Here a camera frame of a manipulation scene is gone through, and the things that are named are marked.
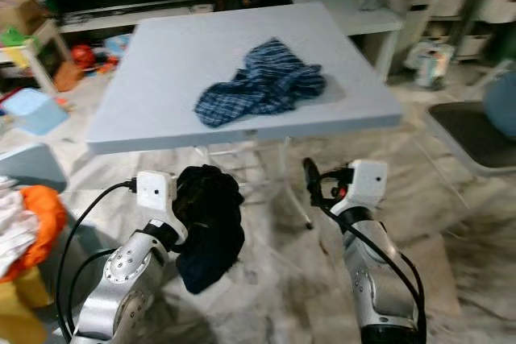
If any printed plastic pack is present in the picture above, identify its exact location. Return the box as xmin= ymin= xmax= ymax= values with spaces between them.
xmin=403 ymin=38 xmax=456 ymax=91

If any white television bench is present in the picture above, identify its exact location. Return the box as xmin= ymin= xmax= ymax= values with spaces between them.
xmin=60 ymin=2 xmax=214 ymax=35

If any orange garment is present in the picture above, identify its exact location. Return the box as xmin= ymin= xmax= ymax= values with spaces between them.
xmin=12 ymin=185 xmax=61 ymax=284

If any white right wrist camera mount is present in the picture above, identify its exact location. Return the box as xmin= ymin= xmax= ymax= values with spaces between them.
xmin=337 ymin=159 xmax=389 ymax=218

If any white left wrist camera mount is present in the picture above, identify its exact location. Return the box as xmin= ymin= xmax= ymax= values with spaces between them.
xmin=135 ymin=170 xmax=188 ymax=240

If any yellow garment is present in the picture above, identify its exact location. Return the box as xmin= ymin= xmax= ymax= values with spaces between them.
xmin=0 ymin=267 xmax=53 ymax=344

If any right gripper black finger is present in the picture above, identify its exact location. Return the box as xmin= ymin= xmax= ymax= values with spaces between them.
xmin=302 ymin=157 xmax=323 ymax=208

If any red ball toy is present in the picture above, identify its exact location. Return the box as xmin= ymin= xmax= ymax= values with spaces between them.
xmin=70 ymin=44 xmax=94 ymax=71

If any grey laundry basket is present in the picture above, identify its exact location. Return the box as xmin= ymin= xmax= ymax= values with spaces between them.
xmin=0 ymin=145 xmax=106 ymax=344

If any white laundry bin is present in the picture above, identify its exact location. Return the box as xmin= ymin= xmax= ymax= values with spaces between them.
xmin=391 ymin=0 xmax=444 ymax=39

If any pale blue folding table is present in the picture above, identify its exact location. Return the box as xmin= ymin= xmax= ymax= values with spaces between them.
xmin=85 ymin=2 xmax=404 ymax=232

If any brown cardboard box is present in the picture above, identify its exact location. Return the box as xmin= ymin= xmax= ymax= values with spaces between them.
xmin=0 ymin=0 xmax=49 ymax=36

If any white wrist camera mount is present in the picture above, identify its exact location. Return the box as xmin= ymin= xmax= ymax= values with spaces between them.
xmin=337 ymin=159 xmax=389 ymax=218
xmin=135 ymin=170 xmax=188 ymax=240

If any white children's table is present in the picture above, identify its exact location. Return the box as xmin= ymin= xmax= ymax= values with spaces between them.
xmin=0 ymin=20 xmax=69 ymax=95

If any white garment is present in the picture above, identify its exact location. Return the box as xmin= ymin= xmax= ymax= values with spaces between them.
xmin=0 ymin=179 xmax=27 ymax=276

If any grey folding chair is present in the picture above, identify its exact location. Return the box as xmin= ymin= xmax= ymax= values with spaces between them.
xmin=423 ymin=101 xmax=516 ymax=180

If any dark navy garment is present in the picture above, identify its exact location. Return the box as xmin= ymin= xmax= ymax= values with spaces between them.
xmin=176 ymin=164 xmax=247 ymax=295

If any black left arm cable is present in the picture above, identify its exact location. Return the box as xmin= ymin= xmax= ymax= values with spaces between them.
xmin=71 ymin=246 xmax=126 ymax=338
xmin=55 ymin=180 xmax=142 ymax=343

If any green toy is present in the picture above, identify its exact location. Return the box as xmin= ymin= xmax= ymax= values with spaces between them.
xmin=4 ymin=26 xmax=41 ymax=48

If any white tiered trolley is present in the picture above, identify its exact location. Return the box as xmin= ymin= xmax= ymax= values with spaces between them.
xmin=427 ymin=0 xmax=516 ymax=63

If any light blue plastic box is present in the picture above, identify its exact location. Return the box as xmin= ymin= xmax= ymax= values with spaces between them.
xmin=4 ymin=86 xmax=69 ymax=137

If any blue plaid garment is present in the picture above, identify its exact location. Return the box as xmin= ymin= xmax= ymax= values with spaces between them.
xmin=193 ymin=36 xmax=327 ymax=130

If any white low side table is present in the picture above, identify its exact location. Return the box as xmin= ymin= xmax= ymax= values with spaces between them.
xmin=293 ymin=0 xmax=404 ymax=79

